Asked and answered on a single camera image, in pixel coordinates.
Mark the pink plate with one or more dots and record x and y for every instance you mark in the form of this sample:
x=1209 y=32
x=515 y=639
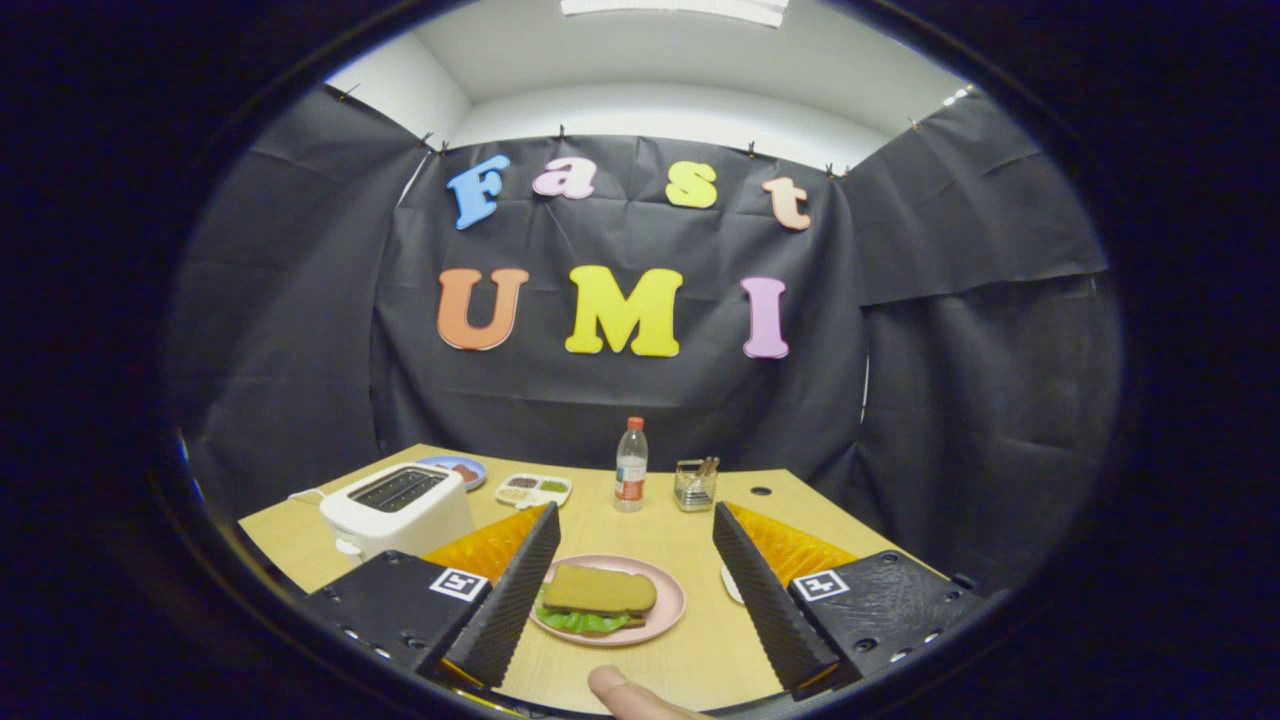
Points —
x=668 y=600

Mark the ceiling light panel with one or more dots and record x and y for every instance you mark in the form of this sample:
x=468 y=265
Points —
x=680 y=8

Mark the white toaster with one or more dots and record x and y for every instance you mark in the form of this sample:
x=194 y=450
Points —
x=400 y=525

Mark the green lettuce leaf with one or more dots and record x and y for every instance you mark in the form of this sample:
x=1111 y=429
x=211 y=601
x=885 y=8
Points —
x=580 y=622

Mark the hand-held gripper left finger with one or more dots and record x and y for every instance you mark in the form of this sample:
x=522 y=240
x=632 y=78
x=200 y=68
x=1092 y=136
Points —
x=505 y=612

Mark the blue plate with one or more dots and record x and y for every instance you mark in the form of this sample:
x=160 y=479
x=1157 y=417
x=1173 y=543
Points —
x=432 y=461

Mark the brown toasted bread slice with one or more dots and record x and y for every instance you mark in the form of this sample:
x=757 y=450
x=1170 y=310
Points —
x=600 y=590

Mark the brown utensils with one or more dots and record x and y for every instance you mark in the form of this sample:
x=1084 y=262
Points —
x=708 y=466

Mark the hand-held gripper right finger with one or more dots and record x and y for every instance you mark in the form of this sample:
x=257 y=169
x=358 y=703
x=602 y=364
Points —
x=765 y=608

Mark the white compartment seasoning dish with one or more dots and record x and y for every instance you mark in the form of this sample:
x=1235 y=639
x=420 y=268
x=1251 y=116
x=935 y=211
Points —
x=535 y=498

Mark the red meat slices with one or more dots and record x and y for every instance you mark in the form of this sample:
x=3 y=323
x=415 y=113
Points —
x=465 y=472

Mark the black backdrop cloth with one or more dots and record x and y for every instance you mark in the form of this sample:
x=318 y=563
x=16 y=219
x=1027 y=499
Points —
x=620 y=400

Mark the white plate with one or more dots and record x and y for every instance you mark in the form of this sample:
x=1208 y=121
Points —
x=730 y=585

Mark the clear bottle with red cap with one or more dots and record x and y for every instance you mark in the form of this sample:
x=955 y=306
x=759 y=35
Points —
x=631 y=480

